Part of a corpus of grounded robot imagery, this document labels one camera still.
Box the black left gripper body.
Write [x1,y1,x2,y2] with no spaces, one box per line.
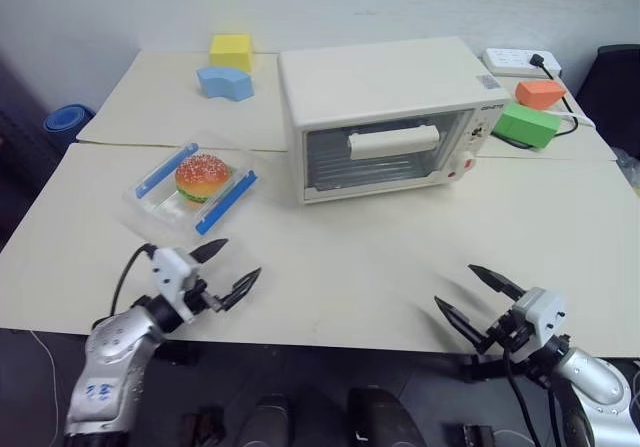
[181,260,225,319]

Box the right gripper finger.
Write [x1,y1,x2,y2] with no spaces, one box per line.
[433,294,490,354]
[466,263,525,302]

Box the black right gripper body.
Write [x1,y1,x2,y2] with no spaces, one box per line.
[478,305,535,364]

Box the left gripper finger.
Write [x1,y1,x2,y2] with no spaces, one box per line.
[191,237,230,265]
[218,266,263,314]

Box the white toaster oven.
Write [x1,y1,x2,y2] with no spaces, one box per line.
[277,35,512,207]

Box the clear plastic tray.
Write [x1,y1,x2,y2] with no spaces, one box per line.
[121,128,274,244]

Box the toy hamburger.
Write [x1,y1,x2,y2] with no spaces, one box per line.
[174,152,234,206]

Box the dark rounded shape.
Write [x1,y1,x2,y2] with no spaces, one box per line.
[238,393,297,447]

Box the green foam block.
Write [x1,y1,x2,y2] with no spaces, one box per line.
[490,102,562,150]

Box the blue curved foam block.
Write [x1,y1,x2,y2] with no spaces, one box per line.
[195,64,254,103]

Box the crumpled clear plastic bag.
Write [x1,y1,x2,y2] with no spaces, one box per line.
[616,145,640,189]

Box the orange foam block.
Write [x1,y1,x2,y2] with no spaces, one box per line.
[514,78,568,111]

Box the blue rolled mat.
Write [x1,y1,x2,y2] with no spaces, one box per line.
[42,103,97,146]

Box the yellow foam cube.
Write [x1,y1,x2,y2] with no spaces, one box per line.
[208,32,258,74]

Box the black chair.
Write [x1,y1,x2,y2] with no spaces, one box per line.
[574,43,640,189]

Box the white power strip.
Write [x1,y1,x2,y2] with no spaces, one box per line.
[481,47,564,80]

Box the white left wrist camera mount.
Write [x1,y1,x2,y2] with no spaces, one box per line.
[150,247,197,324]

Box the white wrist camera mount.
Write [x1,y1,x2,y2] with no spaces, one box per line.
[150,247,197,324]
[511,287,568,350]

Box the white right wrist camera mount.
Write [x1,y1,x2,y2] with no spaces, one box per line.
[511,287,568,350]

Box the black table bracket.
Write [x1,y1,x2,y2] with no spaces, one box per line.
[459,353,507,384]

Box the blue tray rail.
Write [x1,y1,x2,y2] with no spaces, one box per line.
[134,141,200,200]
[195,168,258,235]

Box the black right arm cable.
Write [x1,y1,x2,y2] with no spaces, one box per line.
[501,349,547,447]

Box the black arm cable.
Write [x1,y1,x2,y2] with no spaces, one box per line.
[106,242,155,319]
[501,349,547,447]

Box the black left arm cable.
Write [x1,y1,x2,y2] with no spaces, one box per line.
[106,242,155,319]

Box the thin white floor cable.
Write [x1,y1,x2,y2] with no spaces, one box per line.
[28,328,57,399]

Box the white oven door handle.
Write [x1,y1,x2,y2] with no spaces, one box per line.
[346,122,443,163]

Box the black power cable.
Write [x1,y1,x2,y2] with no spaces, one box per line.
[492,64,582,149]

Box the white cable on table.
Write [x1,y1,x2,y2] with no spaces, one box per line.
[548,94,598,129]

